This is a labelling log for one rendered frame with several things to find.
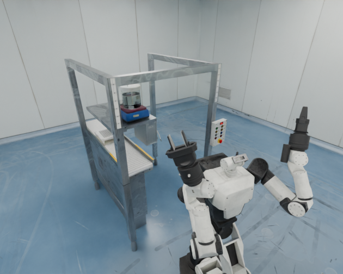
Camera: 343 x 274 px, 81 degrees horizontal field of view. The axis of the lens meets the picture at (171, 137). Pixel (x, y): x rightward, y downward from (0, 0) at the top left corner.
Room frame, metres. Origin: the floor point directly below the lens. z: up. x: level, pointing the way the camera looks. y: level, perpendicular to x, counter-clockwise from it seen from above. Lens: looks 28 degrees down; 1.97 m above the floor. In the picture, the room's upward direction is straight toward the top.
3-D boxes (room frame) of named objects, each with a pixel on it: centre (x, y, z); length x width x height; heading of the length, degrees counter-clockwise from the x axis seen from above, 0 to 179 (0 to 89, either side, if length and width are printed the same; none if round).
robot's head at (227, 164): (0.87, -0.32, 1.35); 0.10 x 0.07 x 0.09; 114
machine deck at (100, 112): (1.64, 0.46, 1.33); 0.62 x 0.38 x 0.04; 37
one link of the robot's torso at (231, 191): (0.93, -0.30, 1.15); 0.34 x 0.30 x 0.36; 114
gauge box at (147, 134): (1.56, 0.23, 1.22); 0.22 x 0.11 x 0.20; 37
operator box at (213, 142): (1.84, -0.48, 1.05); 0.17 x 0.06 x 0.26; 127
